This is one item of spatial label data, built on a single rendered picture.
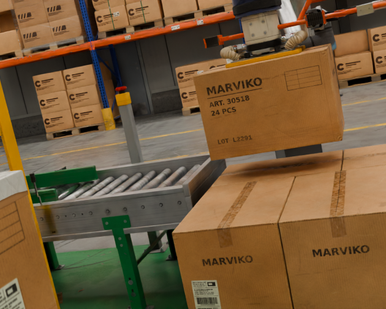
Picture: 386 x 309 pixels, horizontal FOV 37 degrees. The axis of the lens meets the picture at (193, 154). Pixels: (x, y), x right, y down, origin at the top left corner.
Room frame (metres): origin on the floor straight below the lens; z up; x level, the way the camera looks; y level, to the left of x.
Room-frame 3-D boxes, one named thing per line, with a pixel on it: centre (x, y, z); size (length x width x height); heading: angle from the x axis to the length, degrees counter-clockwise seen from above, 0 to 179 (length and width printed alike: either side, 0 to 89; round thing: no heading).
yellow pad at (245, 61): (2.63, -0.40, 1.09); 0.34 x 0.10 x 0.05; 72
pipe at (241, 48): (2.72, -0.43, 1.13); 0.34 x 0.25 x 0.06; 72
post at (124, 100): (3.47, 0.34, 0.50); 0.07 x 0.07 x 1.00; 72
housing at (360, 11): (2.57, -0.87, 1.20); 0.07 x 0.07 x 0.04; 72
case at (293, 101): (2.71, -0.42, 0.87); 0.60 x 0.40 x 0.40; 72
